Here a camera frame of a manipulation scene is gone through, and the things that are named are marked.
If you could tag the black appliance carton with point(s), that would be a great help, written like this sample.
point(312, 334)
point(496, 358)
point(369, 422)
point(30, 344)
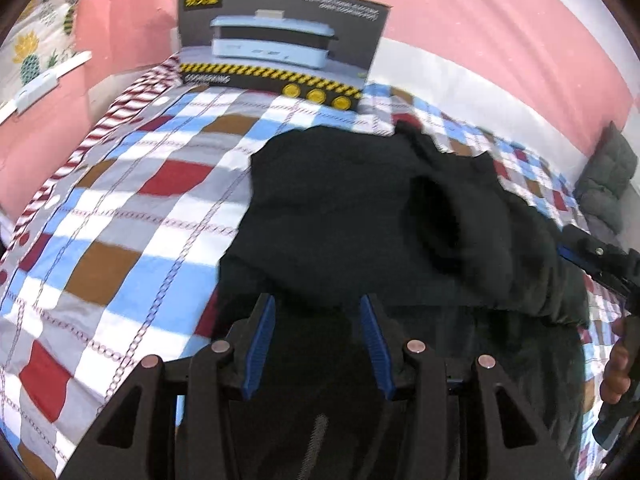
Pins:
point(280, 20)

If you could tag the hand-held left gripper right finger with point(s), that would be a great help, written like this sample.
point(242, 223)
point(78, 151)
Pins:
point(377, 350)

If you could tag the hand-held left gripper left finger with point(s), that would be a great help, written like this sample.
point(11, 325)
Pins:
point(259, 350)

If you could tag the person's right hand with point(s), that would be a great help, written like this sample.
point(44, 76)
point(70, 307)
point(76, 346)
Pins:
point(617, 370)

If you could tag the checkered blanket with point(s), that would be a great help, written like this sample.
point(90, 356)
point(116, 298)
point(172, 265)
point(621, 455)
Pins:
point(150, 235)

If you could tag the red white striped sheet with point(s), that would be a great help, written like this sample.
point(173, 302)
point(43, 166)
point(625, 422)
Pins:
point(135, 92)

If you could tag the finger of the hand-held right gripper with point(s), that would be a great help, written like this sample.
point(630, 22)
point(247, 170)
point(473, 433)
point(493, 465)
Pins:
point(600, 255)

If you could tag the large black garment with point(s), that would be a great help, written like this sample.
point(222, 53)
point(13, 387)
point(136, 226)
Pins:
point(325, 210)

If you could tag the pineapple print storage bag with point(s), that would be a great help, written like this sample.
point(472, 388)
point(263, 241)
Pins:
point(35, 50)

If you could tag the grey quilted cushion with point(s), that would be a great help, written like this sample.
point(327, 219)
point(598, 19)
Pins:
point(607, 175)

